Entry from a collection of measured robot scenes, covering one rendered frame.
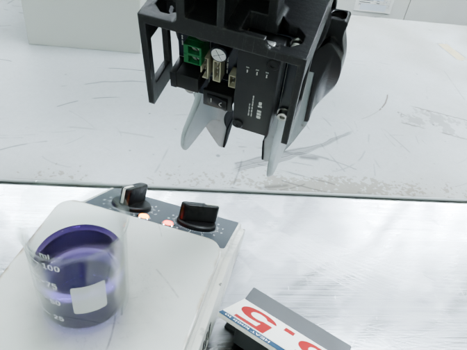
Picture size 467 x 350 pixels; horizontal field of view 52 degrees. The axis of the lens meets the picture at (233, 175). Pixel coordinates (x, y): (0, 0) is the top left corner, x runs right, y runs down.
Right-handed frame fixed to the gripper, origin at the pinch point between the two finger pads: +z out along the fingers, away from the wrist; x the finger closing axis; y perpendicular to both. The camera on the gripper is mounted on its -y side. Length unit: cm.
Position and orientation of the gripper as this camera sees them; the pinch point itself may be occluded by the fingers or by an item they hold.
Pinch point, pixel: (249, 131)
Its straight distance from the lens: 33.9
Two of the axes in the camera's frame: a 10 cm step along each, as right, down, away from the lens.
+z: -0.5, 5.7, 8.2
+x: 9.4, 3.0, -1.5
